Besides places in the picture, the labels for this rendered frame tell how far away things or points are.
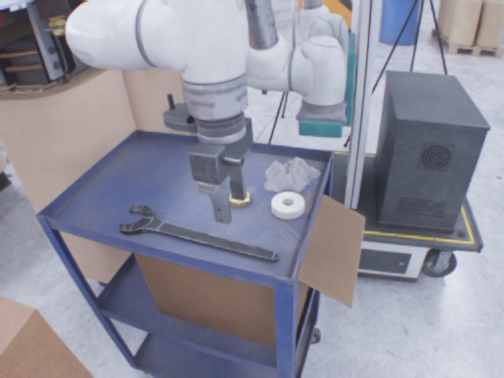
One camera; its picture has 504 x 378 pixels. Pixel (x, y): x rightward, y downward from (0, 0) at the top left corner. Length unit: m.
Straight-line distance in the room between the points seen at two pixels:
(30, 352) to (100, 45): 0.52
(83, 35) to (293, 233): 0.52
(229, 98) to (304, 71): 0.76
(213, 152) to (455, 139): 1.04
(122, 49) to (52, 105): 0.68
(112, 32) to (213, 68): 0.15
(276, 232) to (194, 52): 0.42
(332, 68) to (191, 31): 0.81
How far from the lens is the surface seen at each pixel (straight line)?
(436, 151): 1.39
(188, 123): 0.53
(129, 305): 1.14
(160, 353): 1.47
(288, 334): 0.74
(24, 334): 0.68
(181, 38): 0.45
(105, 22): 0.52
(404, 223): 1.59
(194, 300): 0.93
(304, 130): 1.27
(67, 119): 1.18
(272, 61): 1.20
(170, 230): 0.75
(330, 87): 1.22
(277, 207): 0.75
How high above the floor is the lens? 1.38
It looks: 37 degrees down
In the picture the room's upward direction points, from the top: 5 degrees counter-clockwise
